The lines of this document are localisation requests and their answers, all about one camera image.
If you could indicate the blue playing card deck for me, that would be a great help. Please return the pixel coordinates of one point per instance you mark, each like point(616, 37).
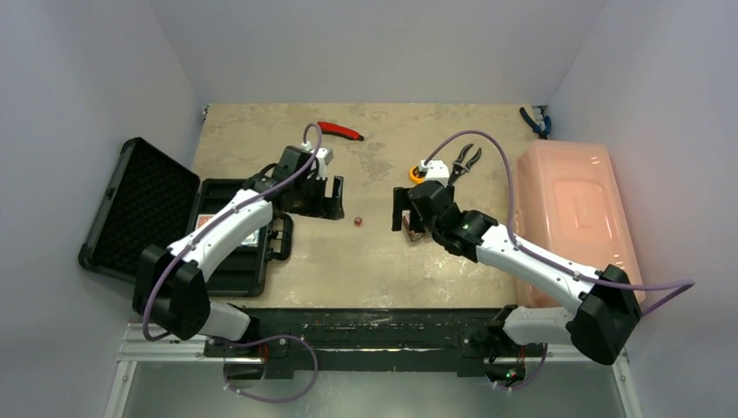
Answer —
point(251, 240)

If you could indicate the blue handled pliers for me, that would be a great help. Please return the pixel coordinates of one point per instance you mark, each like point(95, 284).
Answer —
point(539, 122)

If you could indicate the red playing card deck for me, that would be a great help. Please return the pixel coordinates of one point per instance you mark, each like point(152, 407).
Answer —
point(202, 219)

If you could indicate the pink plastic storage bin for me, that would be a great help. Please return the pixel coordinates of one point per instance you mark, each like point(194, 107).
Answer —
point(567, 201)

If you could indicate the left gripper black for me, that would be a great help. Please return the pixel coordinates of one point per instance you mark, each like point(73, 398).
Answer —
point(328, 208)

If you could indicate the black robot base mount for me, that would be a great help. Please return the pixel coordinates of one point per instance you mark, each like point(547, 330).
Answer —
point(468, 342)

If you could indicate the brown black poker chip stack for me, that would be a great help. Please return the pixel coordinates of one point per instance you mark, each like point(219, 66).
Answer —
point(412, 231)

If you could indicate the yellow tape measure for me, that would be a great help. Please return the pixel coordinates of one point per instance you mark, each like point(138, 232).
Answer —
point(416, 175)

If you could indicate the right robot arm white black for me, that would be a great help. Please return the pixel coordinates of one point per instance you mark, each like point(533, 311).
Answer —
point(597, 309)

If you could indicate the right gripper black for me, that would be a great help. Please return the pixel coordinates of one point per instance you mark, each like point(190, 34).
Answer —
point(407, 202)

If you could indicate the red utility knife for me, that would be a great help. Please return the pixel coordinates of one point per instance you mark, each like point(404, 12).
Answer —
point(340, 131)

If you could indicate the black handled pliers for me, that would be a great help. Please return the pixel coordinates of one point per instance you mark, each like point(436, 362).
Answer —
point(463, 164)

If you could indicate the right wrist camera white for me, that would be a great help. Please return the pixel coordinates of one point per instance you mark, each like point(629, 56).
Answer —
point(434, 170)

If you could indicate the black poker set case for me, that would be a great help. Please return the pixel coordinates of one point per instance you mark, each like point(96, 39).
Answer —
point(151, 199)

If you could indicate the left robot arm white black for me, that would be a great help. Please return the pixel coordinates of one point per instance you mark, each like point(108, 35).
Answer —
point(171, 283)

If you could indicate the aluminium frame rail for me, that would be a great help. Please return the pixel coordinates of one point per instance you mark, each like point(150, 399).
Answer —
point(175, 379)

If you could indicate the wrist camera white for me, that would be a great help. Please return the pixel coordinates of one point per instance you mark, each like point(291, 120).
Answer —
point(434, 170)
point(319, 166)

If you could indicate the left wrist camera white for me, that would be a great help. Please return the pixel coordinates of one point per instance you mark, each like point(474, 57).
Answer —
point(319, 166)

